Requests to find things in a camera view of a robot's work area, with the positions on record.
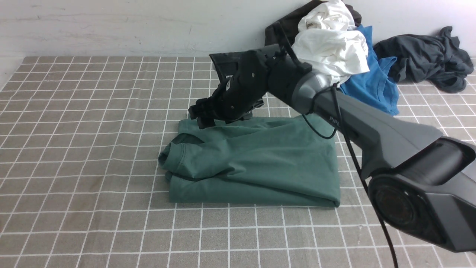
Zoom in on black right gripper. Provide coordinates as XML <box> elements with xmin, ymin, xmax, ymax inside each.
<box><xmin>188</xmin><ymin>48</ymin><xmax>283</xmax><ymax>129</ymax></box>

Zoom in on green long-sleeved shirt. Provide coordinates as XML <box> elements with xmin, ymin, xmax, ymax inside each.
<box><xmin>158</xmin><ymin>115</ymin><xmax>341</xmax><ymax>208</ymax></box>

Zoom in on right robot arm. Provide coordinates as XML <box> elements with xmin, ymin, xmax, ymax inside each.
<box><xmin>189</xmin><ymin>49</ymin><xmax>476</xmax><ymax>252</ymax></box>

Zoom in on black garment under white shirt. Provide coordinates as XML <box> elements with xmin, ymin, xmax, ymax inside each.
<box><xmin>264</xmin><ymin>0</ymin><xmax>362</xmax><ymax>46</ymax></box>

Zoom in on white crumpled shirt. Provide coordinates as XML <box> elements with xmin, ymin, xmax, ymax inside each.
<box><xmin>292</xmin><ymin>0</ymin><xmax>370</xmax><ymax>84</ymax></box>

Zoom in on blue t-shirt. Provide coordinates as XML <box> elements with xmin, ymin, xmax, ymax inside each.
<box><xmin>340</xmin><ymin>25</ymin><xmax>399</xmax><ymax>116</ymax></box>

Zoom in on grey checkered tablecloth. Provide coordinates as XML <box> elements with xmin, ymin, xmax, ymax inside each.
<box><xmin>0</xmin><ymin>57</ymin><xmax>476</xmax><ymax>268</ymax></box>

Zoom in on dark grey crumpled garment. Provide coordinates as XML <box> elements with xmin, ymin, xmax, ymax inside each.
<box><xmin>373</xmin><ymin>26</ymin><xmax>474</xmax><ymax>93</ymax></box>

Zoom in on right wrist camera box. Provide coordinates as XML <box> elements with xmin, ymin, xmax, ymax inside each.
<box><xmin>209</xmin><ymin>44</ymin><xmax>296</xmax><ymax>97</ymax></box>

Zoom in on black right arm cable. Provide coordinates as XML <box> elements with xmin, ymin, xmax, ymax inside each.
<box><xmin>301</xmin><ymin>84</ymin><xmax>399</xmax><ymax>268</ymax></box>

